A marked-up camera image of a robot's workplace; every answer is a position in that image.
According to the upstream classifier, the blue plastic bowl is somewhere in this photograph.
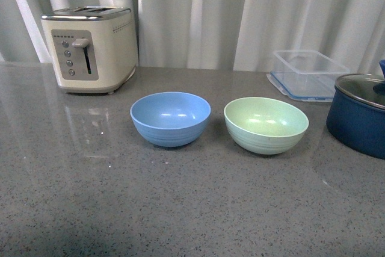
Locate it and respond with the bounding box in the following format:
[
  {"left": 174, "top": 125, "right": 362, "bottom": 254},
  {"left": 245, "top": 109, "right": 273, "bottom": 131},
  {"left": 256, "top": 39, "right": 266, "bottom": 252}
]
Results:
[{"left": 130, "top": 91, "right": 211, "bottom": 147}]

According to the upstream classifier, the glass pot lid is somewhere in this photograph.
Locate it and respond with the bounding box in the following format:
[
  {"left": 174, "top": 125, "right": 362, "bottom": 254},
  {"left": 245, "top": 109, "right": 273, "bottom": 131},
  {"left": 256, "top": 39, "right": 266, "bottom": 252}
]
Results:
[{"left": 335, "top": 74, "right": 384, "bottom": 110}]

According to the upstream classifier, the clear plastic food container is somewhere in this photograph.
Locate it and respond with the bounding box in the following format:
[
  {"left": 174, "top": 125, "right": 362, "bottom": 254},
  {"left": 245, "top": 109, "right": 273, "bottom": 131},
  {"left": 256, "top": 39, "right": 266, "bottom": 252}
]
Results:
[{"left": 266, "top": 50, "right": 350, "bottom": 102}]

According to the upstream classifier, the dark blue cooking pot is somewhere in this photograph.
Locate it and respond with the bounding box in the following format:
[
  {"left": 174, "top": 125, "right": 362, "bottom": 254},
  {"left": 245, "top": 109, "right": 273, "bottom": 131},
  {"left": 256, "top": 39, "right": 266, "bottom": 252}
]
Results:
[{"left": 325, "top": 60, "right": 385, "bottom": 160}]

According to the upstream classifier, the cream two-slot toaster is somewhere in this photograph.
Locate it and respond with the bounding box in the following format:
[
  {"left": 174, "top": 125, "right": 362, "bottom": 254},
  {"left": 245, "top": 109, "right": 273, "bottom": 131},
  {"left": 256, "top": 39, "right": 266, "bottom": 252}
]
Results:
[{"left": 41, "top": 6, "right": 139, "bottom": 94}]

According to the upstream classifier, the light green plastic bowl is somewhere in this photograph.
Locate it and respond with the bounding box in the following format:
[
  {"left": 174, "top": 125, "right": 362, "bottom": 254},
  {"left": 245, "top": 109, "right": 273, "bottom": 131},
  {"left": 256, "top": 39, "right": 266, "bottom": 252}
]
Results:
[{"left": 224, "top": 97, "right": 309, "bottom": 155}]

